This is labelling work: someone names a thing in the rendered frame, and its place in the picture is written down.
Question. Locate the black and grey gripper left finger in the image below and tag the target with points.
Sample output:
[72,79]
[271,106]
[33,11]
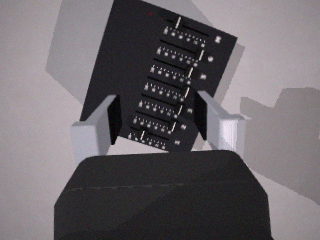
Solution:
[94,136]

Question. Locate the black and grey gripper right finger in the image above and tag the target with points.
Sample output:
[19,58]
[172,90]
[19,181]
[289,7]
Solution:
[221,129]

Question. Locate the black lighting desk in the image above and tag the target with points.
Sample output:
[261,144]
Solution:
[147,60]

